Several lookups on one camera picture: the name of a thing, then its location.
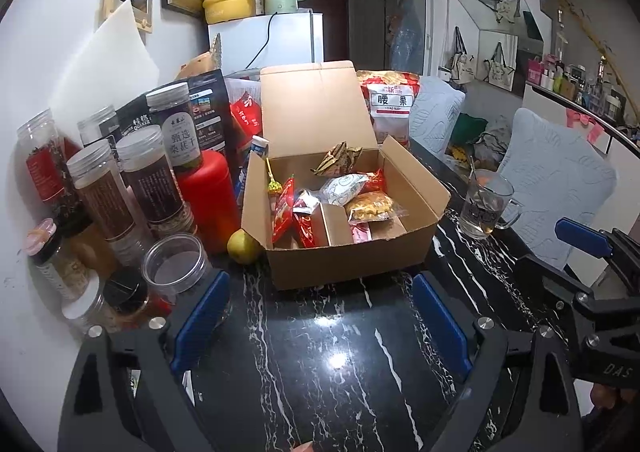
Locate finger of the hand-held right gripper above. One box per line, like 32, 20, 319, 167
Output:
555, 217, 640, 283
515, 255, 640, 349

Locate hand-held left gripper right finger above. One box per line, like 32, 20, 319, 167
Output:
411, 272, 583, 452

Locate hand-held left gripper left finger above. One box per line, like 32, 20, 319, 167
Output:
52, 268, 232, 452

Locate yellow snack packet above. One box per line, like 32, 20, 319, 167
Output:
346, 191, 396, 224

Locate long red stick packet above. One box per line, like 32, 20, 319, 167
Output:
271, 175, 297, 244

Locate red silver snack packet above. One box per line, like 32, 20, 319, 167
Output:
292, 189, 328, 249

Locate yellow lollipop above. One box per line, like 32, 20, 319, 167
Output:
265, 157, 284, 197

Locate white patterned snack packet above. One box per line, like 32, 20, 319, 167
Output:
319, 172, 373, 207

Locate cardboard box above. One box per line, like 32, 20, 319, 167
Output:
241, 61, 452, 290

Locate person's right hand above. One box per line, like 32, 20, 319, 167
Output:
590, 381, 640, 406

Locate grey quilted chair cushion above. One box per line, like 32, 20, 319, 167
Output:
492, 107, 618, 285
410, 76, 466, 155

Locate open clear plastic jar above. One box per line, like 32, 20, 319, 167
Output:
141, 232, 210, 306

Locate yellow pear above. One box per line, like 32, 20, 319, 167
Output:
226, 228, 262, 265

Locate glass mug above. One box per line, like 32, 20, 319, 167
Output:
459, 155, 523, 239

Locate pink ribbon bows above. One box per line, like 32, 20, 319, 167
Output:
565, 107, 606, 143

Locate white lid jar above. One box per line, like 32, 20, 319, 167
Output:
62, 285, 119, 334

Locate red canister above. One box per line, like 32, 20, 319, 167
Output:
177, 149, 242, 254

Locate grey cloth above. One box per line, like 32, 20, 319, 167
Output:
472, 115, 513, 168

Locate amber jar black lid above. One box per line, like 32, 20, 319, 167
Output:
60, 199, 108, 254

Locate orange packet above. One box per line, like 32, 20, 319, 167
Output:
445, 145, 473, 166

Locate row of small bottles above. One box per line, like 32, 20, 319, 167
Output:
527, 52, 640, 125

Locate clear jar dark label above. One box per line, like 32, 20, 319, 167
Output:
116, 125, 189, 234

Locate pink lid nut jar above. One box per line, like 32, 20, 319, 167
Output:
27, 218, 93, 301

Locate green cloth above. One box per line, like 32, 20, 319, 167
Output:
452, 113, 488, 145

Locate clear jar brown label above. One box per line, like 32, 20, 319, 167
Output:
66, 139, 137, 244

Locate white blue tablet tube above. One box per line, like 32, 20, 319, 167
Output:
235, 135, 271, 205

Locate tall jar purple label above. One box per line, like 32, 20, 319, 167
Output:
146, 82, 203, 170

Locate dried yellow branch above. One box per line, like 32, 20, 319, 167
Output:
545, 0, 628, 98

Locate black printed pouch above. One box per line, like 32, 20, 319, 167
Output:
172, 68, 241, 183

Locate printed tote bag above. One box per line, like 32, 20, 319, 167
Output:
450, 26, 476, 84

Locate black oat bag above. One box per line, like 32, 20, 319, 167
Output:
100, 97, 161, 143

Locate white red nut bag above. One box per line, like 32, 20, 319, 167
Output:
367, 81, 416, 145

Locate clear jar red label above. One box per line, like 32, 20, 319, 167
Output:
17, 108, 83, 223

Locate silver lid jar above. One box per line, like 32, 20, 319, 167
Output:
77, 105, 121, 148

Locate white plastic basket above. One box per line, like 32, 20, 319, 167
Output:
224, 70, 262, 98

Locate red yellow snack bag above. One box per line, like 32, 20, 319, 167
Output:
356, 71, 421, 89

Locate brown cardboard piece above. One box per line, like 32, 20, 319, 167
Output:
180, 50, 223, 82

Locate blue plastic bag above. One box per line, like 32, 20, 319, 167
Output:
389, 0, 426, 73

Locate white foam board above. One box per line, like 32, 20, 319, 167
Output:
60, 0, 161, 133

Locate white fridge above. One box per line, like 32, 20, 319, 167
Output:
207, 10, 325, 78

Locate black power cable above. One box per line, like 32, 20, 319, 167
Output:
248, 12, 278, 70

